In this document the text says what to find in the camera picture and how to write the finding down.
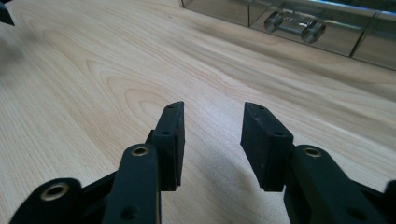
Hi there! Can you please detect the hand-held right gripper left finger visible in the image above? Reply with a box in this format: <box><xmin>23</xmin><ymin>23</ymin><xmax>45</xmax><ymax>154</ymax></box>
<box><xmin>101</xmin><ymin>100</ymin><xmax>186</xmax><ymax>224</ymax></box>

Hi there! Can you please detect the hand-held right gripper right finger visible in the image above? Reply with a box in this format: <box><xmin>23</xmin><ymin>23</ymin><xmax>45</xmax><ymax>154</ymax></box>
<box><xmin>240</xmin><ymin>101</ymin><xmax>389</xmax><ymax>224</ymax></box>

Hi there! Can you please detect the clear acrylic drawer box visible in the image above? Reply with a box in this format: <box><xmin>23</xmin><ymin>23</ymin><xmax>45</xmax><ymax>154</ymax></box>
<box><xmin>178</xmin><ymin>0</ymin><xmax>396</xmax><ymax>71</ymax></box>

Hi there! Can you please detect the metal cylindrical part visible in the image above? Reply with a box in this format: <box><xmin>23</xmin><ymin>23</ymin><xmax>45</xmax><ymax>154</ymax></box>
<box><xmin>263</xmin><ymin>10</ymin><xmax>328</xmax><ymax>44</ymax></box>

